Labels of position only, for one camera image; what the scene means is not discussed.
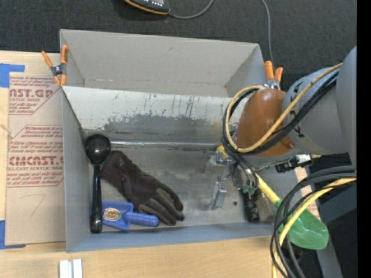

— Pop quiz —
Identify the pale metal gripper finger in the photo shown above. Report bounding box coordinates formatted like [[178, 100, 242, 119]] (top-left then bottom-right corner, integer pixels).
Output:
[[205, 151, 230, 174], [212, 181, 229, 210]]

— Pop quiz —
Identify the grey metal bin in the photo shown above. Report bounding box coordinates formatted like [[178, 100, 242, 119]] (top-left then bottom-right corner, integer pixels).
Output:
[[59, 29, 288, 253]]

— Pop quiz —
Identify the dark brown glove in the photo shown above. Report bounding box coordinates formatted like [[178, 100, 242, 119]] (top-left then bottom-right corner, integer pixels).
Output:
[[100, 150, 186, 226]]

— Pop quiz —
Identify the blue toy trowel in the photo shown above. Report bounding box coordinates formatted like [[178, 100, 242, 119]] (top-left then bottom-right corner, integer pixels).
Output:
[[90, 200, 161, 231]]

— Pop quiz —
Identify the black plastic ladle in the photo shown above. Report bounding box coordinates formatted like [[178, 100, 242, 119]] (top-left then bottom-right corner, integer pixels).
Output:
[[84, 133, 112, 234]]

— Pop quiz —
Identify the brown cardboard board, red print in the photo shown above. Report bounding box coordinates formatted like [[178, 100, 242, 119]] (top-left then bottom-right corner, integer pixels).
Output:
[[0, 50, 67, 250]]

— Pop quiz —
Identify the green toy shovel, yellow handle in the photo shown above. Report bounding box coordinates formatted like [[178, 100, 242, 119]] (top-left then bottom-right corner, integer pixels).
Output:
[[216, 144, 330, 250]]

